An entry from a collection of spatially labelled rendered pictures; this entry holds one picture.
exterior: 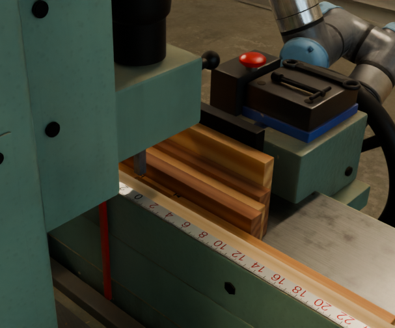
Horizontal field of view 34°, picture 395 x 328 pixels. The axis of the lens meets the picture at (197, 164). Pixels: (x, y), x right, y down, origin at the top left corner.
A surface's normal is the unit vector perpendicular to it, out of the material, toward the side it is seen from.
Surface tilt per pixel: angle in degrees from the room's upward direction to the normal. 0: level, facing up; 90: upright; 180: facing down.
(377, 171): 0
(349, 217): 0
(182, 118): 90
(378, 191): 0
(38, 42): 90
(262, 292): 90
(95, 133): 90
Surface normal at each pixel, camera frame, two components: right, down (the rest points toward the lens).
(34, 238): 0.74, 0.37
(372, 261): 0.03, -0.85
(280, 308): -0.67, 0.38
